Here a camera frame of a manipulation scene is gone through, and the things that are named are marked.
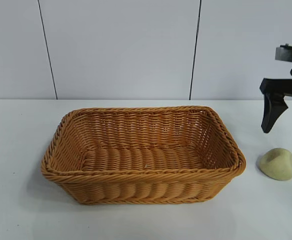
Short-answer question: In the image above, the brown woven wicker basket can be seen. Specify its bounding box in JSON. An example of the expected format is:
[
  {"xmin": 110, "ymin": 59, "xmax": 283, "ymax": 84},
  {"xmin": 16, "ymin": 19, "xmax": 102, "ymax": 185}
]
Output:
[{"xmin": 40, "ymin": 105, "xmax": 247, "ymax": 206}]

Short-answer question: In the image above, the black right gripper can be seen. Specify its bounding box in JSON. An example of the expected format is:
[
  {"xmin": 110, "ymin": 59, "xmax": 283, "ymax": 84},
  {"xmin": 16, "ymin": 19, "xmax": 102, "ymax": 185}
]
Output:
[{"xmin": 259, "ymin": 72, "xmax": 292, "ymax": 134}]

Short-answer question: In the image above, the pale yellow egg yolk pastry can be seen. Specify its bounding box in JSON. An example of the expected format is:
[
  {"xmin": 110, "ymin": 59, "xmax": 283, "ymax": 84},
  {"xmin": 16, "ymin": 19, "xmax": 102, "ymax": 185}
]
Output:
[{"xmin": 257, "ymin": 147, "xmax": 292, "ymax": 181}]

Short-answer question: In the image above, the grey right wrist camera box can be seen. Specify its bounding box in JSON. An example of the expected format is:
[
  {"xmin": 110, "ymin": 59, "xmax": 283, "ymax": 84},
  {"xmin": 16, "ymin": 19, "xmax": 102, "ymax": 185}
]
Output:
[{"xmin": 275, "ymin": 44, "xmax": 292, "ymax": 62}]

